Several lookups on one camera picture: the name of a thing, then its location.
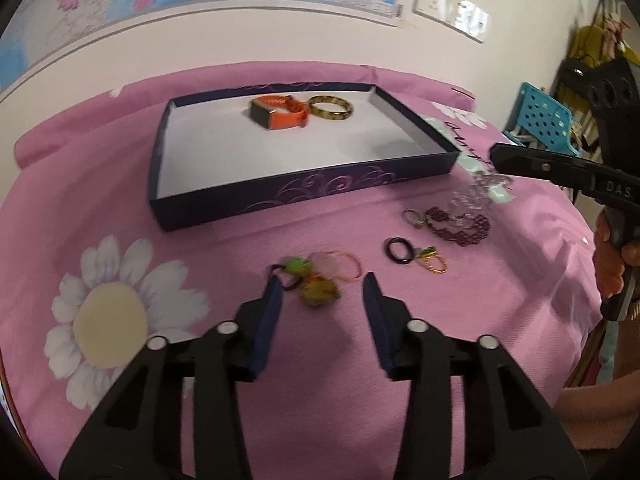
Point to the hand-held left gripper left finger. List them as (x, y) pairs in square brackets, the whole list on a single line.
[(270, 310)]

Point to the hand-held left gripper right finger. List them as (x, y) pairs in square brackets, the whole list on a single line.
[(376, 310)]

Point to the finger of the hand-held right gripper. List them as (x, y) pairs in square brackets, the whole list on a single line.
[(535, 162)]

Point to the dark blue box tray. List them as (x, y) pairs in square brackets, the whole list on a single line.
[(300, 160)]

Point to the person's right forearm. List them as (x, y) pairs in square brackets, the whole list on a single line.
[(600, 415)]

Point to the person's right hand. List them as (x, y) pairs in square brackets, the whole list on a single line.
[(607, 260)]

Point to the blue plastic stool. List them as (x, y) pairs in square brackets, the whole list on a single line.
[(542, 110)]

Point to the yellow bag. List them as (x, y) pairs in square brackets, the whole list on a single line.
[(587, 42)]

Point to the orange smartwatch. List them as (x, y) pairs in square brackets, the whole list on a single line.
[(280, 115)]

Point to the pink floral blanket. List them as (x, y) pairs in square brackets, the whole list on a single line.
[(100, 200)]

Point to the amber bangle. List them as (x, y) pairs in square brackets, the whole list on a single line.
[(315, 110)]

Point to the white wall socket panel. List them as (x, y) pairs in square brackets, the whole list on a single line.
[(450, 7)]

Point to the wall map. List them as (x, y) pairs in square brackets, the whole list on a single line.
[(100, 5)]

